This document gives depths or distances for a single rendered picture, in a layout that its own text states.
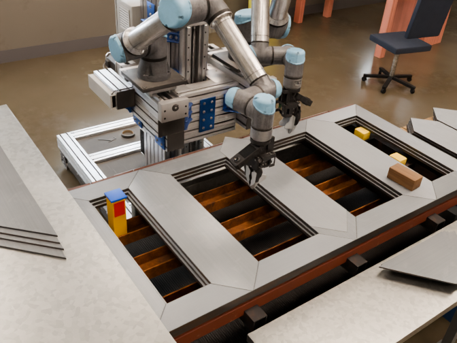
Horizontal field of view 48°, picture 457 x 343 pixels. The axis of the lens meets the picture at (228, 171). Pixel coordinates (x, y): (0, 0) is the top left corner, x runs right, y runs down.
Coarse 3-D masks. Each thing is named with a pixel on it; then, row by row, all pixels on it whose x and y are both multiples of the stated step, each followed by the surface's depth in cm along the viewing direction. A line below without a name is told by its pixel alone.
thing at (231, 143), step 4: (228, 140) 226; (232, 140) 226; (236, 140) 226; (240, 140) 226; (244, 140) 226; (248, 140) 227; (224, 144) 223; (228, 144) 223; (232, 144) 223; (236, 144) 223; (240, 144) 223; (220, 148) 220; (224, 148) 220
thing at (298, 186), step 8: (288, 184) 201; (296, 184) 201; (304, 184) 201; (312, 184) 202; (272, 192) 196; (280, 192) 196; (288, 192) 197; (296, 192) 197; (304, 192) 197; (280, 200) 192
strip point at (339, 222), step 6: (336, 216) 186; (342, 216) 186; (318, 222) 183; (324, 222) 183; (330, 222) 183; (336, 222) 183; (342, 222) 184; (324, 228) 180; (330, 228) 180; (336, 228) 181; (342, 228) 181
